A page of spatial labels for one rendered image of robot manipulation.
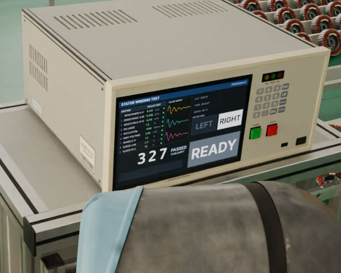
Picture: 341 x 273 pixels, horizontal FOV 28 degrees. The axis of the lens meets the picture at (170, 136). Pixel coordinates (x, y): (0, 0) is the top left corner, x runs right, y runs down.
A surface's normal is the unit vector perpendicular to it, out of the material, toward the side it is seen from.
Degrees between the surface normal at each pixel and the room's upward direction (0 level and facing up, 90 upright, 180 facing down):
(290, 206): 14
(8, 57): 0
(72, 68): 90
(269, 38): 0
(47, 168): 0
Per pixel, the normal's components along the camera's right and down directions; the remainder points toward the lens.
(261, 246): 0.21, -0.33
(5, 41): 0.07, -0.88
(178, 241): 0.17, -0.55
